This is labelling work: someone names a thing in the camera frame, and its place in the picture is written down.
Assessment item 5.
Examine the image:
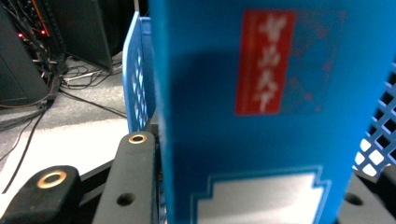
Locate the black equipment box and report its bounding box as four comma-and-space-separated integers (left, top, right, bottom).
0, 6, 52, 106

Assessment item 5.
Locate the straight black floor cable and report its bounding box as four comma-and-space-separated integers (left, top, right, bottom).
59, 89, 129, 119

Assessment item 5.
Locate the tangle of floor cables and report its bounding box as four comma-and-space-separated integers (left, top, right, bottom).
59, 60, 125, 91

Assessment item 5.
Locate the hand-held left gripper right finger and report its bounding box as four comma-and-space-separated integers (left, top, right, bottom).
337, 172, 396, 224

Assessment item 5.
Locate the blue plastic file rack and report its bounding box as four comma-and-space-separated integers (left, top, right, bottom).
121, 10, 396, 178

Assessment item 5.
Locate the blue illustrated book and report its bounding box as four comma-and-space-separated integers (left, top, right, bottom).
148, 0, 396, 224

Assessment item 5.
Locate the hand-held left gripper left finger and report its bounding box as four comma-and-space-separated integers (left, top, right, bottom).
92, 132, 157, 224

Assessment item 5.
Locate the dark equipment case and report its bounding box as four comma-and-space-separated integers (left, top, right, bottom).
46, 0, 114, 73

